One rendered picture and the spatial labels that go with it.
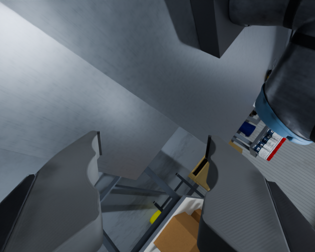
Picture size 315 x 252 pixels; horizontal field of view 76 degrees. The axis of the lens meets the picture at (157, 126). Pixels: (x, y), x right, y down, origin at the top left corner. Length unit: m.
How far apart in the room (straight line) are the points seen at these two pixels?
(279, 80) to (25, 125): 0.37
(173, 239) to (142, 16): 1.63
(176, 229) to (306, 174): 4.74
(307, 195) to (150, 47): 5.84
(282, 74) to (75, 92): 0.31
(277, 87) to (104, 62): 0.27
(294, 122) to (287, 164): 5.68
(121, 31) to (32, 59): 0.12
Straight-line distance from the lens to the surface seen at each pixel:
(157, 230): 1.74
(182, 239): 1.75
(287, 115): 0.37
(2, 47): 0.25
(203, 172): 4.69
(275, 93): 0.38
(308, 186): 6.08
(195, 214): 2.59
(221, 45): 0.44
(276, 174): 5.97
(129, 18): 0.31
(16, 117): 0.29
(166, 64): 0.40
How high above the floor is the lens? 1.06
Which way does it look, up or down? 28 degrees down
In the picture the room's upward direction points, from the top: 127 degrees clockwise
